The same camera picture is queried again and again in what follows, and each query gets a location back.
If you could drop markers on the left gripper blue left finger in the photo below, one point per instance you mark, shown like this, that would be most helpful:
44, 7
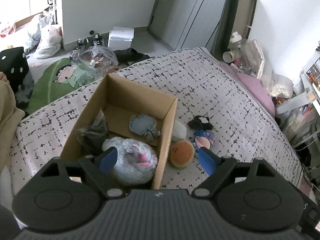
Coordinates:
97, 173

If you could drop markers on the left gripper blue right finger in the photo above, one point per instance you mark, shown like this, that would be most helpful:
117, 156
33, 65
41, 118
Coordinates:
219, 170

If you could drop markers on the clear plastic bag dark item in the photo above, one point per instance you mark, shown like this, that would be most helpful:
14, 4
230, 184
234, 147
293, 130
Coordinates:
92, 137

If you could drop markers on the colorful blue pink pouch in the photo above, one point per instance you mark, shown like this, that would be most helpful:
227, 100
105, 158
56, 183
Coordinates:
203, 138

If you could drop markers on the fluffy blue plush toy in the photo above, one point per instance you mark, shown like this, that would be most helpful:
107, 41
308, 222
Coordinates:
136, 162

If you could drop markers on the burger plush toy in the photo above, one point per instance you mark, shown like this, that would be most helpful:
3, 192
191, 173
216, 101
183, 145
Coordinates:
181, 153

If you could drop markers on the black white small plush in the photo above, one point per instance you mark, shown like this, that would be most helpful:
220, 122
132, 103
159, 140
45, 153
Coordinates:
200, 122

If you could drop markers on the blue denim plush pad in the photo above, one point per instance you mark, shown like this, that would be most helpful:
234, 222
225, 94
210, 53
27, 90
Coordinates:
145, 126

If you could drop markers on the brown cardboard box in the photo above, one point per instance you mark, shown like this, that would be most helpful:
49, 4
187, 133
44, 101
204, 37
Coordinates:
119, 99

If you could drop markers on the white black patterned bedspread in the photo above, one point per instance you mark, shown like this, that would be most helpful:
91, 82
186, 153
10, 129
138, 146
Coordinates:
242, 127

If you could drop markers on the pink pillow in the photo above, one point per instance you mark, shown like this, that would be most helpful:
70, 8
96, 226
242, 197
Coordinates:
254, 86

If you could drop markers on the green leaf cartoon rug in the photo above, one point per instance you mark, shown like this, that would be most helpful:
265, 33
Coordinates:
59, 79

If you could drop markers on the white plastic bags pile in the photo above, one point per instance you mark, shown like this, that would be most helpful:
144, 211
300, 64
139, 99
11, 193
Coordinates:
276, 85

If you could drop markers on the beige trouser leg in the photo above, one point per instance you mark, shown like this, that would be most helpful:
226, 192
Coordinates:
11, 116

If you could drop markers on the clear crumpled plastic bag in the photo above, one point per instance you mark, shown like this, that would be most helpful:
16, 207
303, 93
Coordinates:
96, 60

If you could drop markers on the paper cup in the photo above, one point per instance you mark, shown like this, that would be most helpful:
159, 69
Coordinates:
229, 56

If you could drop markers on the black boots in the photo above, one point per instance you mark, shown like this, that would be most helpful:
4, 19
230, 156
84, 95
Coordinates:
129, 56

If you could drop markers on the white desk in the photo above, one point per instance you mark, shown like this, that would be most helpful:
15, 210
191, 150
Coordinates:
309, 96

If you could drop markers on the clear plastic water bottle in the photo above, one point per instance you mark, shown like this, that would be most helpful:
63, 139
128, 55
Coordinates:
236, 46

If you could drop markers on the bare foot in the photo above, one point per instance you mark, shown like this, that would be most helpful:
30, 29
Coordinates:
3, 78

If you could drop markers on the white air purifier box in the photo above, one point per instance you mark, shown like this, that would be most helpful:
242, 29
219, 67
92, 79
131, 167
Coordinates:
120, 38

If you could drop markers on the black dice cushion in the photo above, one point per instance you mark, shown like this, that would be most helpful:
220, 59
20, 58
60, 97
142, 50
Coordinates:
14, 65

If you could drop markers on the white plastic bag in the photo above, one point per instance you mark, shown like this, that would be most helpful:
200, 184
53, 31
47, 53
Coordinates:
50, 42

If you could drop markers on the leaning brown board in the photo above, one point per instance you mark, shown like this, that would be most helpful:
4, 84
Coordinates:
237, 15

